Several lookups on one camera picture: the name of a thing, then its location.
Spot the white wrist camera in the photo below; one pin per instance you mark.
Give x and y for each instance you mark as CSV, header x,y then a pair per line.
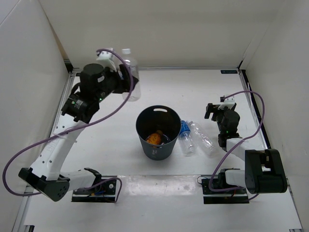
x,y
106,59
227,103

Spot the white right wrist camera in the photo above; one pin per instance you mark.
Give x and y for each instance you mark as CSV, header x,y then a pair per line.
x,y
227,103

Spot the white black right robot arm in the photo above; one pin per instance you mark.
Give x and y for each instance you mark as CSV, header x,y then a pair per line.
x,y
263,172

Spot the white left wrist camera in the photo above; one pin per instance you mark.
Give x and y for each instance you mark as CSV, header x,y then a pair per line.
x,y
106,59

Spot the dark logo sticker right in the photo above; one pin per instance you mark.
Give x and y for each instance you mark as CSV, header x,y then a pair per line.
x,y
229,71

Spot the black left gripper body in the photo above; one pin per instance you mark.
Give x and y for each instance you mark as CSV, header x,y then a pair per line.
x,y
112,83

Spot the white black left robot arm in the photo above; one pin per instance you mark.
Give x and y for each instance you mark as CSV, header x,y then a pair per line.
x,y
81,112

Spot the clear unlabelled plastic bottle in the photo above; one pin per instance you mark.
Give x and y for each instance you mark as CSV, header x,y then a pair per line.
x,y
202,139

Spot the clear bottle blue label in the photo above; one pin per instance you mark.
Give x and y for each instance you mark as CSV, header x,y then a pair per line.
x,y
186,141

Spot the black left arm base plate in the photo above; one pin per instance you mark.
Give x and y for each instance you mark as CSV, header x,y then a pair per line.
x,y
107,192

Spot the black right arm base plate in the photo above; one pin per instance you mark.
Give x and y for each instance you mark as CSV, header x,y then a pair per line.
x,y
238,196

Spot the dark grey plastic bin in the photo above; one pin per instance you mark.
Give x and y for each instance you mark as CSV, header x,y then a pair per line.
x,y
158,118

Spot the orange juice bottle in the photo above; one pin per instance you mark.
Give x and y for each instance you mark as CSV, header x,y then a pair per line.
x,y
155,138

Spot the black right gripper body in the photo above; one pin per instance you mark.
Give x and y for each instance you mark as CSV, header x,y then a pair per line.
x,y
220,115

